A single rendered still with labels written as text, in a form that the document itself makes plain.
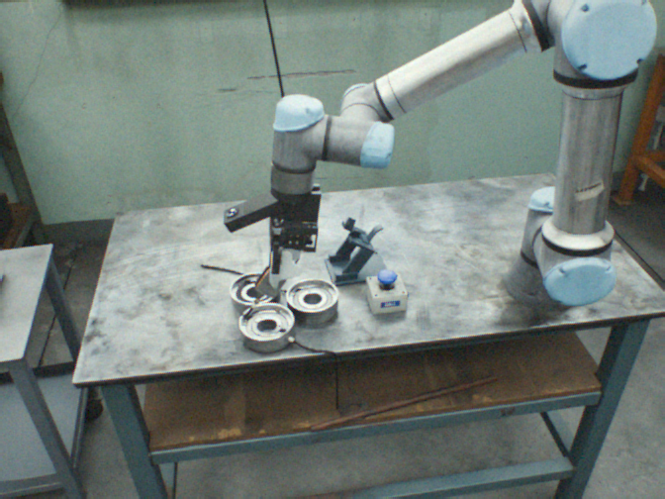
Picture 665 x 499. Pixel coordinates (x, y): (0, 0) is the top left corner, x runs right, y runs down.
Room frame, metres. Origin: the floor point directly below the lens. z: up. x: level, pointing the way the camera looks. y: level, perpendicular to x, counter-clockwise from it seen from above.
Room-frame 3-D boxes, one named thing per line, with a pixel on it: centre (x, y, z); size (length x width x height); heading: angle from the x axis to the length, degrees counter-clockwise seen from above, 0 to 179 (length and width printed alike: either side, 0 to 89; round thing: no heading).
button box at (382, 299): (0.97, -0.12, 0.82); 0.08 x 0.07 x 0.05; 98
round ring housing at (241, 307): (0.97, 0.16, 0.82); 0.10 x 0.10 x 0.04
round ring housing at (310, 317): (0.95, 0.04, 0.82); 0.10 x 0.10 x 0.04
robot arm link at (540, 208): (1.00, -0.45, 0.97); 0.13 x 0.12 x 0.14; 175
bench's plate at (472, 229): (1.14, -0.08, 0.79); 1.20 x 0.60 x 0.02; 98
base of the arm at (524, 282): (1.00, -0.45, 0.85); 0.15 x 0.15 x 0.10
